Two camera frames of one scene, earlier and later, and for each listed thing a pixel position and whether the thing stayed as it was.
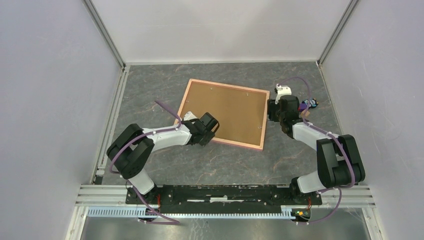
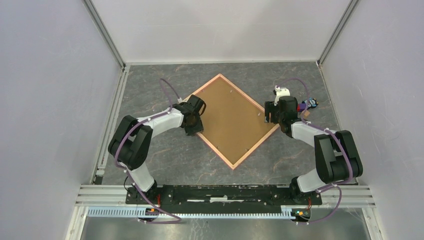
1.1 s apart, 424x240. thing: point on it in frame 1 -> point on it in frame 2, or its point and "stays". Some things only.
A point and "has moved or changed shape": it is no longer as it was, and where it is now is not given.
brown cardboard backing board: (239, 112) has moved or changed shape
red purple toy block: (302, 106) stays
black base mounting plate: (223, 199) stays
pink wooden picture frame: (233, 87) -> (203, 137)
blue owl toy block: (313, 102) stays
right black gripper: (271, 107) stays
